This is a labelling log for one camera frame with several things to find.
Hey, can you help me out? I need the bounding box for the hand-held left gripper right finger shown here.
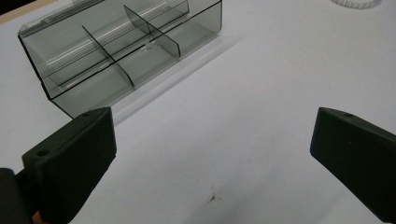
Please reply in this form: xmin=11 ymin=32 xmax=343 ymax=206
xmin=309 ymin=106 xmax=396 ymax=224

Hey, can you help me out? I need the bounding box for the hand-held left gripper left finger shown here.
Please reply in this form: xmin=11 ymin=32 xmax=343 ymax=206
xmin=21 ymin=106 xmax=118 ymax=224

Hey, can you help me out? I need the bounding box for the smoked clear acrylic organizer box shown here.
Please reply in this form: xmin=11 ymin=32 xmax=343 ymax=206
xmin=17 ymin=0 xmax=223 ymax=119

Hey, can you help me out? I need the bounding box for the white beaded bracelet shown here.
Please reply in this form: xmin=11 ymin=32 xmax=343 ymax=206
xmin=330 ymin=0 xmax=383 ymax=10

